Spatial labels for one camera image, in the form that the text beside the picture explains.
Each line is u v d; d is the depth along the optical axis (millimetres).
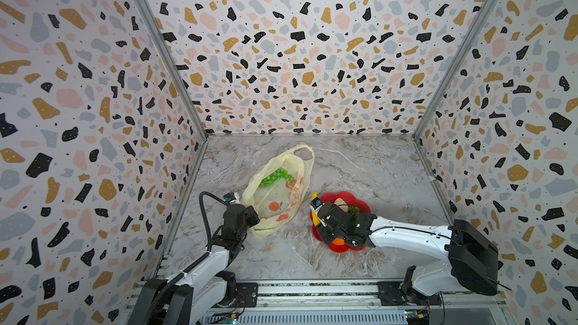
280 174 1013
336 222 628
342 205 923
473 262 426
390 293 746
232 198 780
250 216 784
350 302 731
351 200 925
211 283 588
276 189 995
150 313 369
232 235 672
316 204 742
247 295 738
